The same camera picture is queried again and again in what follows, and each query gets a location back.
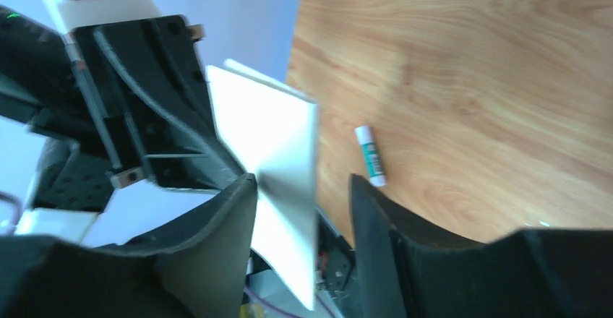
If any green white glue stick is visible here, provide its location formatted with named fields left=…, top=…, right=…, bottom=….
left=354, top=125, right=387, bottom=187

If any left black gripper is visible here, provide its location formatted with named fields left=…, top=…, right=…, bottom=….
left=1, top=7, right=244, bottom=211

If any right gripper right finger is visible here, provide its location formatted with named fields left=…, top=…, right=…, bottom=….
left=349, top=174, right=612, bottom=317

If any white paper letter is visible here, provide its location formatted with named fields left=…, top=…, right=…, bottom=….
left=205, top=59, right=320, bottom=310

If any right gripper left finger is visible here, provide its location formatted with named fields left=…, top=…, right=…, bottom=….
left=1, top=173, right=258, bottom=317

